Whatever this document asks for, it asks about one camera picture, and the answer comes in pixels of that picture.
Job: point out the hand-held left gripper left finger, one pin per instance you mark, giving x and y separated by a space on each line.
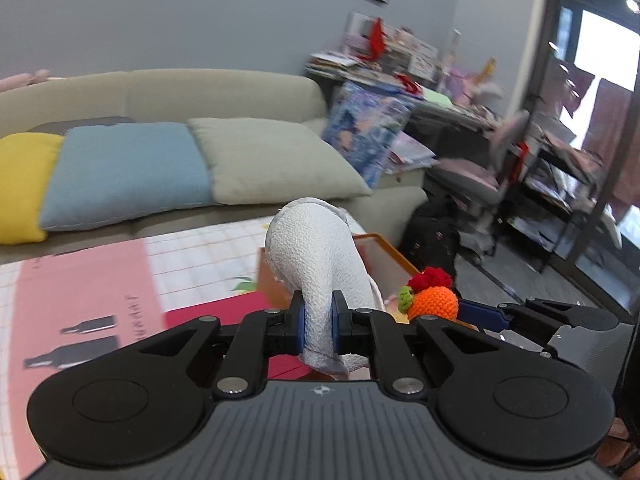
299 327

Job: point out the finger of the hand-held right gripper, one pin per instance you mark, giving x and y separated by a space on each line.
480 312
575 312

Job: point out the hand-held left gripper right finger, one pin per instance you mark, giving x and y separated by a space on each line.
337 325

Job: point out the orange crocheted fruit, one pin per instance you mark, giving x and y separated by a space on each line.
432 302

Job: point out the white fabric slipper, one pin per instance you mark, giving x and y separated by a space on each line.
310 255

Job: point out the orange cardboard box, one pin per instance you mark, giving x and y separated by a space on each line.
385 260

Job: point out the person's right forearm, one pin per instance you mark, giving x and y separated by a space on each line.
620 445

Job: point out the black backpack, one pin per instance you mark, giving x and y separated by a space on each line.
432 240

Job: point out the lemon print checked sheet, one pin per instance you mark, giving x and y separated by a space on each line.
220 245

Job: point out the black shelf rack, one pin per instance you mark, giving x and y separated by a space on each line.
555 180

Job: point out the pink grey office chair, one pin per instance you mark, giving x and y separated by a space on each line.
480 175

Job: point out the beige pillow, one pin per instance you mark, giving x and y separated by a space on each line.
270 160

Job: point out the blue printed bag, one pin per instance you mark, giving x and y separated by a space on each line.
365 130

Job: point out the grey desk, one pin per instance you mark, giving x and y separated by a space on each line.
450 115

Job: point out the glass sliding door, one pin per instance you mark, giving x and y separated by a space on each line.
595 110

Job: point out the pink bottle print cloth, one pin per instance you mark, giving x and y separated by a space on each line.
85 290

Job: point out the light blue pillow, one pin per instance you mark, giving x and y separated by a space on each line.
125 175

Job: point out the beige sofa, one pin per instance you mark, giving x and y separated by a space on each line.
225 95

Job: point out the cluttered desk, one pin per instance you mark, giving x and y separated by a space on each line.
380 50

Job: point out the grey striped cloth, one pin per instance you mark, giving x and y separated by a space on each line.
80 125

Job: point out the yellow pillow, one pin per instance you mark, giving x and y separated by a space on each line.
22 185

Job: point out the pink plush toy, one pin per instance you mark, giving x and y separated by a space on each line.
22 81

